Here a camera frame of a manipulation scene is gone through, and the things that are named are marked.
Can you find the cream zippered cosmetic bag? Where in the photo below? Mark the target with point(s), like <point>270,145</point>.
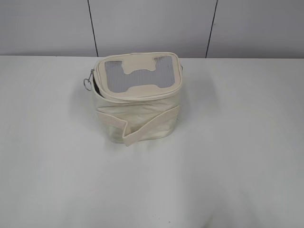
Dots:
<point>137,95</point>

